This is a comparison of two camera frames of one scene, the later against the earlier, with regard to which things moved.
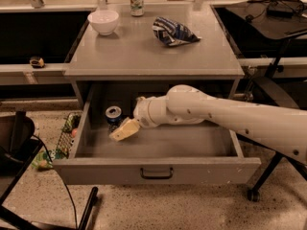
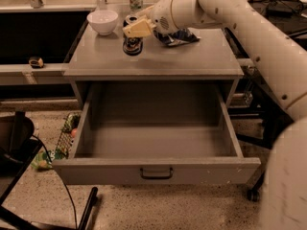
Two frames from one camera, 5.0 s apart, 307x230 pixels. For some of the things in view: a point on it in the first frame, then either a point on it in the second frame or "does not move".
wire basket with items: [67, 138] does not move
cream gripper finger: [127, 128] -> [140, 28]
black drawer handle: [156, 177] does not move
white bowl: [104, 21] does not move
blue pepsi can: [113, 116] -> [131, 46]
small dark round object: [36, 62] does not move
